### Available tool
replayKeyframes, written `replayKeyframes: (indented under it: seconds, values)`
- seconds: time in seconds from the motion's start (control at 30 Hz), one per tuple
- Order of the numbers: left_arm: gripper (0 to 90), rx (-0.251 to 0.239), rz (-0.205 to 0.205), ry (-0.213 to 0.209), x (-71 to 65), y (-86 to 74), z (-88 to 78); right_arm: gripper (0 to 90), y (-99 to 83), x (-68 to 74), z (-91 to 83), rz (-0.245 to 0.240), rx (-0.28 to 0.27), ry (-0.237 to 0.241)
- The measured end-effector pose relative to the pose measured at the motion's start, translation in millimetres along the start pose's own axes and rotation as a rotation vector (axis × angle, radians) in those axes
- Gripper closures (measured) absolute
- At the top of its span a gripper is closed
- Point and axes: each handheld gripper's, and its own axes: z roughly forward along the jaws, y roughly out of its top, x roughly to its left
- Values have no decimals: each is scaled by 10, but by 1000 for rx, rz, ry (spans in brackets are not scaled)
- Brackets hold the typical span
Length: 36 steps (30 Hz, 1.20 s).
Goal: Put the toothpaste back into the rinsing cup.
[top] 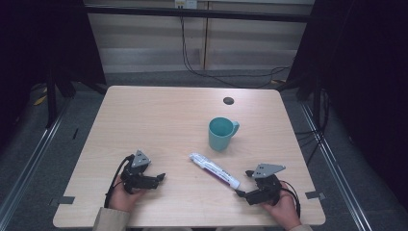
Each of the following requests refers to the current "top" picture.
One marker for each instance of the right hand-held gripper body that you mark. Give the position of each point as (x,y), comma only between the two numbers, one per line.
(266,187)

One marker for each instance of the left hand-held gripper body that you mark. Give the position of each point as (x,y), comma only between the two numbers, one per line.
(141,181)

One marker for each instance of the person's left hand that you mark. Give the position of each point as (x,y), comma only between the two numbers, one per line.
(123,199)

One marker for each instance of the person's right hand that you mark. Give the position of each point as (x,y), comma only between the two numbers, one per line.
(284,210)

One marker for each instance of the white marker pen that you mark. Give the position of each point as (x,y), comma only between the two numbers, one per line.
(214,169)

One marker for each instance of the grey tape strip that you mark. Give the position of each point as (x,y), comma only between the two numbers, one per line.
(62,200)
(315,194)

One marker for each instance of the teal cup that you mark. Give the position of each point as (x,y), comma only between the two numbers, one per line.
(220,133)

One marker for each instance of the black metal stand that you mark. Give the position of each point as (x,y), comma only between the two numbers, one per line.
(51,99)

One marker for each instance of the yellow floor scrap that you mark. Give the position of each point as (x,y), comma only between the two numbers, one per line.
(40,100)

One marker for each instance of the dark curtain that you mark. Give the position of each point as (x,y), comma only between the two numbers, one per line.
(362,80)
(38,48)

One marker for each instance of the black horizontal bar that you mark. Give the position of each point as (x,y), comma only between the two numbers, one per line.
(198,13)

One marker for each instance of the silver floor rail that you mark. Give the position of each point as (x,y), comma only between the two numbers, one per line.
(333,166)
(27,166)

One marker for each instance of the white wall outlet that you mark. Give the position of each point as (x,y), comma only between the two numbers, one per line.
(186,3)

